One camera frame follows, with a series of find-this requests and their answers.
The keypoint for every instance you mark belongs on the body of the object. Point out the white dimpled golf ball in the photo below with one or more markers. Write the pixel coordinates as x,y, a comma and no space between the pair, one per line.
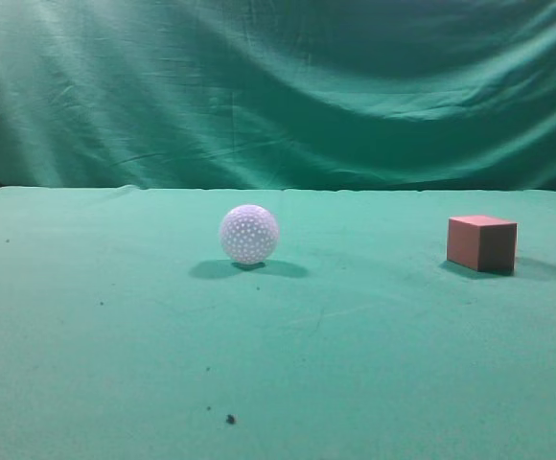
249,234

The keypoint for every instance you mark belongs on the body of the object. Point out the green backdrop cloth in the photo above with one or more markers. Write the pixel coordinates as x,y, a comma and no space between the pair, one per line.
275,95

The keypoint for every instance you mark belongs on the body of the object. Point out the red cube block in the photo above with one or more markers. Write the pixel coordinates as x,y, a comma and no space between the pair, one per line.
482,243

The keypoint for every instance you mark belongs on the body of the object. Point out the green table cloth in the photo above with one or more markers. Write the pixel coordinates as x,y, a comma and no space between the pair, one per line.
127,333

